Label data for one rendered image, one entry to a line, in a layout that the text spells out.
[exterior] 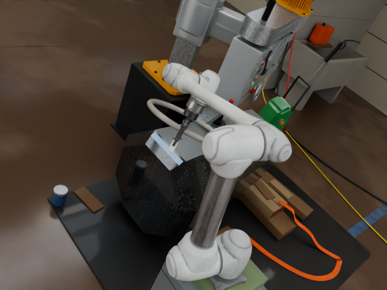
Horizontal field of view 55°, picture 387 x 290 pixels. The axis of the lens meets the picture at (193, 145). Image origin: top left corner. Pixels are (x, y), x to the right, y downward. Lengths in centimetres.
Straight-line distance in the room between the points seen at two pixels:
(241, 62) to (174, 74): 87
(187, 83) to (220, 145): 50
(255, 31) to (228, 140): 123
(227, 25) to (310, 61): 251
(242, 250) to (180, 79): 79
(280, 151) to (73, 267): 181
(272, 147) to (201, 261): 57
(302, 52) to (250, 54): 310
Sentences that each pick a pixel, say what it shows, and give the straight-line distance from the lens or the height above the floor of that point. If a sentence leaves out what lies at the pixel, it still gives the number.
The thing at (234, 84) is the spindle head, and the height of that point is 126.
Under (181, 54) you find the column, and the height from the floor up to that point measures 101.
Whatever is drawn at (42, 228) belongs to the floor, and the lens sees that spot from 290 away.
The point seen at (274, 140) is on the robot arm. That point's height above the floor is 166.
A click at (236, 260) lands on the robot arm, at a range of 172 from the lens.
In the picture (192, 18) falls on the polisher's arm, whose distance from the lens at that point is 308.
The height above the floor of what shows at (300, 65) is 62.
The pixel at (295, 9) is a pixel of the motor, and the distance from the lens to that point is 300.
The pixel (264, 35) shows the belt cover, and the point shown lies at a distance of 239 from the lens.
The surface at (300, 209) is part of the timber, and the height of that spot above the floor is 9.
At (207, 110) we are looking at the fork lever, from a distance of 250.
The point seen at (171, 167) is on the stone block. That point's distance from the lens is 243.
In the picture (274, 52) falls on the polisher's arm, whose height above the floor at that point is 143.
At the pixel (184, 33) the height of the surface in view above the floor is 121.
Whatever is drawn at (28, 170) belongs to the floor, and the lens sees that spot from 327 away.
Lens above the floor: 232
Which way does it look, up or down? 35 degrees down
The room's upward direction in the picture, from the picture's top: 24 degrees clockwise
